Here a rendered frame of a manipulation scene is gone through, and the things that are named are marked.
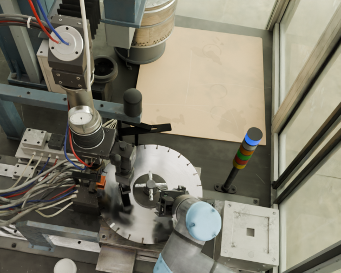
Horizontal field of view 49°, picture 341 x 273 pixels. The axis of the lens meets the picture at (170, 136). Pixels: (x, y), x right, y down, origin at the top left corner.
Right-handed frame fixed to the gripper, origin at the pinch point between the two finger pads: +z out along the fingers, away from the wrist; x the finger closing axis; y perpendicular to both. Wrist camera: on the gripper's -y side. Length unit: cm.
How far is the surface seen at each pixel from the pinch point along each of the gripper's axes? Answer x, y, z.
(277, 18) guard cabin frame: -82, -58, 53
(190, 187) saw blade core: -2.9, -6.8, 4.5
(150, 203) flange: 3.1, 5.9, 3.0
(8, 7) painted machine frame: -54, 56, 23
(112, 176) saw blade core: -3.5, 17.5, 10.6
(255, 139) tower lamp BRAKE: -19.8, -18.3, -13.2
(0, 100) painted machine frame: -23, 55, 24
